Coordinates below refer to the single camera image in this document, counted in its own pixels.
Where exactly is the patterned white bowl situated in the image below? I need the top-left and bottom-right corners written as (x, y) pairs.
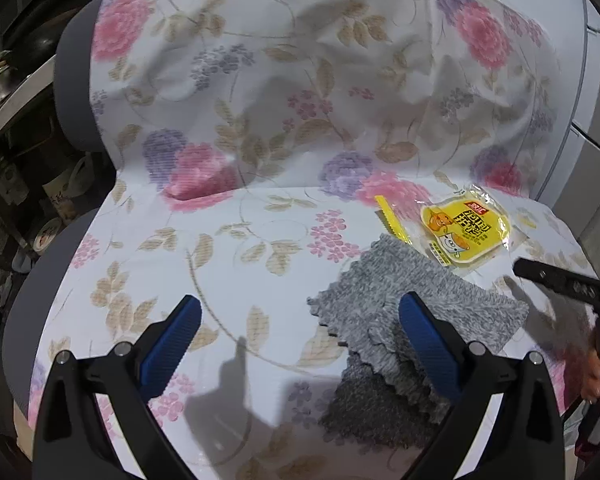
top-left (32, 217), bottom-right (64, 254)

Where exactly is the yellow snack packet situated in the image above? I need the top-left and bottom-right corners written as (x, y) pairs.
top-left (419, 185), bottom-right (516, 277)

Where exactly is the person's right hand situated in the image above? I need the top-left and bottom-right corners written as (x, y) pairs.
top-left (580, 342), bottom-right (600, 403)

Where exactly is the white refrigerator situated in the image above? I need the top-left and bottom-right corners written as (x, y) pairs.
top-left (535, 0), bottom-right (600, 241)

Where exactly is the yellow torn wrapper strip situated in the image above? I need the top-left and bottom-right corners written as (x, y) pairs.
top-left (374, 195), bottom-right (413, 245)

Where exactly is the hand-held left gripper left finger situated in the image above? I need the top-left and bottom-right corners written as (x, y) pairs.
top-left (32, 294), bottom-right (203, 480)

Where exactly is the floral printed cloth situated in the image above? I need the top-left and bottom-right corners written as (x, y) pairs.
top-left (12, 0), bottom-right (598, 480)

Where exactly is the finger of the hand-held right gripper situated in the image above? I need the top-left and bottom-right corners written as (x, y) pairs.
top-left (512, 257), bottom-right (600, 311)

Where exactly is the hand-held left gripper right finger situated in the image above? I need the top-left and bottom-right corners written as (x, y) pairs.
top-left (397, 290), bottom-right (566, 480)

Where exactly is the light grey cloth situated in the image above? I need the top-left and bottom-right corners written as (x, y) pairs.
top-left (307, 232), bottom-right (529, 413)

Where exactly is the dark grey cloth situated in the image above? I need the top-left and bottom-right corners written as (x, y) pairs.
top-left (319, 350), bottom-right (453, 450)

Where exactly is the grey chair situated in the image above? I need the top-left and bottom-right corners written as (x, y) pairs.
top-left (0, 0), bottom-right (121, 461)

